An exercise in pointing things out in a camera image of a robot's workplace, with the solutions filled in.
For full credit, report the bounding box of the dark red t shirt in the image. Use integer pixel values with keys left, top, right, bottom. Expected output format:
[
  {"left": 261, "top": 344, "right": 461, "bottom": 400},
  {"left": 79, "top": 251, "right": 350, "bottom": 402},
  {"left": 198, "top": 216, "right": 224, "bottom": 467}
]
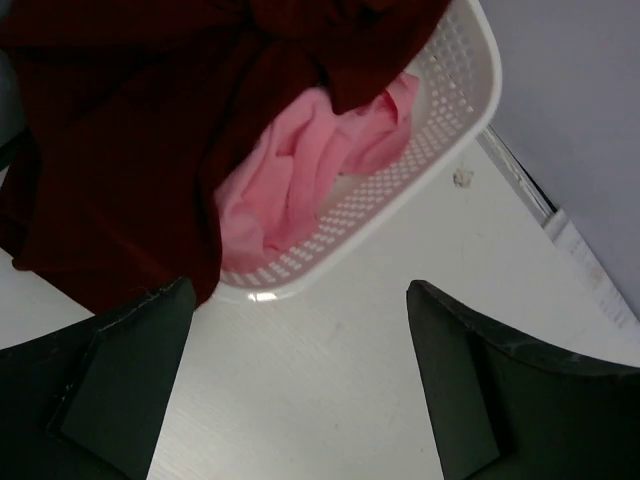
[{"left": 1, "top": 1, "right": 448, "bottom": 313}]

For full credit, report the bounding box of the aluminium table frame rail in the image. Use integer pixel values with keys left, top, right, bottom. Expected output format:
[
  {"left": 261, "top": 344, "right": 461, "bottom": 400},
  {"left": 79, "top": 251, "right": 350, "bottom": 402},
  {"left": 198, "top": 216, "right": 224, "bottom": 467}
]
[{"left": 478, "top": 127, "right": 639, "bottom": 329}]

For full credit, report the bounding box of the pink t shirt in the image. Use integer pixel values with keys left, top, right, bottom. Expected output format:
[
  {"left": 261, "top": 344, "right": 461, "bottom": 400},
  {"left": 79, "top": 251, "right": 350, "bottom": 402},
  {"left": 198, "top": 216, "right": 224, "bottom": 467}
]
[{"left": 215, "top": 73, "right": 420, "bottom": 273}]

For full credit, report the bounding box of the small crumpled paper scrap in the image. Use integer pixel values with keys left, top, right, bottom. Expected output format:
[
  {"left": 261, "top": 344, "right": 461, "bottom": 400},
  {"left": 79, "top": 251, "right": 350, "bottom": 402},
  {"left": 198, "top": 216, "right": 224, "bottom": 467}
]
[{"left": 452, "top": 168, "right": 475, "bottom": 189}]

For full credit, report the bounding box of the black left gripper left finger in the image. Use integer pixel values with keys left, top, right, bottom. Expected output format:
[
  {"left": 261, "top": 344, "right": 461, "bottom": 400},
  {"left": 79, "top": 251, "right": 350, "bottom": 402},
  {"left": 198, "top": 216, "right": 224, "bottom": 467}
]
[{"left": 1, "top": 278, "right": 195, "bottom": 479}]

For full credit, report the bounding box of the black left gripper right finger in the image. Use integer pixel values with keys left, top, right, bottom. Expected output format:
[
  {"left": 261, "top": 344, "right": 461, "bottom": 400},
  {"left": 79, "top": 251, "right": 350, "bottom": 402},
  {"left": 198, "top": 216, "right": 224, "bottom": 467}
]
[{"left": 406, "top": 280, "right": 639, "bottom": 479}]

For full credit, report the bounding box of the white plastic basket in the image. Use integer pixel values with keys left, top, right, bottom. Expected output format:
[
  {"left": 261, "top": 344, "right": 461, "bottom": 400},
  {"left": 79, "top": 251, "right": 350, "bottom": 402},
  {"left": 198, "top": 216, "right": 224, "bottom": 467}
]
[{"left": 215, "top": 1, "right": 503, "bottom": 303}]

